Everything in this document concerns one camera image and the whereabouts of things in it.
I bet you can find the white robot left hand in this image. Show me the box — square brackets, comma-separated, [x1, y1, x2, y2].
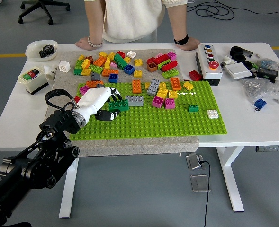
[75, 86, 123, 124]

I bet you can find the person's right hand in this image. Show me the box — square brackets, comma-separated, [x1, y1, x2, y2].
[74, 36, 92, 50]

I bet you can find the person's left hand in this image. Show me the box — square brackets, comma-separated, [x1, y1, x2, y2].
[177, 37, 201, 52]

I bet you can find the dark green long brick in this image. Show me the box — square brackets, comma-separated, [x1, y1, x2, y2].
[108, 99, 130, 112]

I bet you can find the flat-lying grey long brick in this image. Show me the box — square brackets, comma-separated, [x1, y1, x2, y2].
[125, 95, 144, 107]

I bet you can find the green toy baseplate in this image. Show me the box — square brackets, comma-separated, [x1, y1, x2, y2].
[69, 80, 228, 141]

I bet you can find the black wristwatch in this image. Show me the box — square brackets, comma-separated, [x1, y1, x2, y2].
[173, 34, 189, 46]

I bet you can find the orange long brick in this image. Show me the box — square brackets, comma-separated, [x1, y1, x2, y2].
[170, 77, 182, 91]
[132, 79, 142, 94]
[85, 80, 104, 88]
[102, 68, 119, 77]

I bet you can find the white cube brick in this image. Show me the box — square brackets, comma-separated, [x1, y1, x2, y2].
[58, 61, 71, 72]

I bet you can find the red rounded brick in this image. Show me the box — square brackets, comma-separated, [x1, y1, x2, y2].
[161, 60, 179, 72]

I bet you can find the lime green flat brick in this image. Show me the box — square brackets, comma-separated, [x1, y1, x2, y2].
[157, 59, 172, 71]

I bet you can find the red long brick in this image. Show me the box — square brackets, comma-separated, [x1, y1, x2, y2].
[153, 53, 171, 66]

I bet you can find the push-button control box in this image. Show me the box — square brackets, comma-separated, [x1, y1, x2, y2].
[195, 44, 224, 86]

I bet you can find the lime green long brick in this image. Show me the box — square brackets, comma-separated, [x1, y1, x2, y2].
[162, 68, 180, 79]

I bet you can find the black gear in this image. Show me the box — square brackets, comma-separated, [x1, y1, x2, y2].
[38, 44, 57, 58]

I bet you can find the white plastic fitting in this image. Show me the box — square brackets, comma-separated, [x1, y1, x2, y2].
[220, 55, 237, 69]

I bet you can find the extra long green brick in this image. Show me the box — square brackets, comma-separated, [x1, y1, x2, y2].
[113, 53, 128, 70]

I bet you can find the white tube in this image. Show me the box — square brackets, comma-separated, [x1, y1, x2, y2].
[43, 65, 59, 81]

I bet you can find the brown hollow brick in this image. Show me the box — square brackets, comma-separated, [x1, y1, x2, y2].
[146, 62, 158, 73]

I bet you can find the white bowl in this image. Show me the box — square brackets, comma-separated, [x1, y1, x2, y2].
[25, 40, 59, 62]

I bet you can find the black office chair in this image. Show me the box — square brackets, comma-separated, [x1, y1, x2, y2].
[18, 0, 71, 26]

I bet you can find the person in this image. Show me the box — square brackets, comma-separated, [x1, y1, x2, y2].
[74, 0, 201, 52]

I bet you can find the tilted grey long brick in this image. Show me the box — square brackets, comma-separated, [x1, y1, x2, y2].
[146, 78, 161, 96]

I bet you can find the grey-brown mat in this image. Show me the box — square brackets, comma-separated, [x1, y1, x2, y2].
[38, 49, 200, 158]

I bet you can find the magenta square brick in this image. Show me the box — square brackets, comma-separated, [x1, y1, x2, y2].
[152, 96, 164, 108]

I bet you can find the clear bag with blue part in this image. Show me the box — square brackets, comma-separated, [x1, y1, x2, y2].
[254, 58, 279, 71]

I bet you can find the black power adapter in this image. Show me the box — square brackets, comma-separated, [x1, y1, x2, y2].
[257, 67, 279, 84]

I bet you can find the white table leg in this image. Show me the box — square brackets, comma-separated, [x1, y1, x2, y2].
[216, 146, 245, 213]
[58, 157, 80, 218]

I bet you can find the silver floor socket box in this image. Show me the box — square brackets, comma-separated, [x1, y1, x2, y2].
[185, 153, 204, 171]

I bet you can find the grey table control panel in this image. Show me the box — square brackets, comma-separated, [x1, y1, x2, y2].
[255, 145, 279, 152]

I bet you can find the silver floor plate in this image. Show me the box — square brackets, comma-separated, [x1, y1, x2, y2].
[189, 174, 211, 193]

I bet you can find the bead bracelet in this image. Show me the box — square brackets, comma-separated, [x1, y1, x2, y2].
[87, 35, 104, 49]

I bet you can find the black floor cable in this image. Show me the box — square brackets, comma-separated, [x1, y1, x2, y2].
[165, 0, 279, 17]

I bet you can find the black strap roll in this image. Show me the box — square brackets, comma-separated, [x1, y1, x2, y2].
[229, 46, 253, 63]

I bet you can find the white switch plate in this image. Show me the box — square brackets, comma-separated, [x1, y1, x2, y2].
[224, 63, 253, 80]

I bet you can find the white red-green switch box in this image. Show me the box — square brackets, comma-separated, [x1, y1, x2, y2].
[18, 66, 49, 96]

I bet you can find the black power cord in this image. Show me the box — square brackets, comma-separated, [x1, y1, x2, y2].
[198, 160, 212, 227]

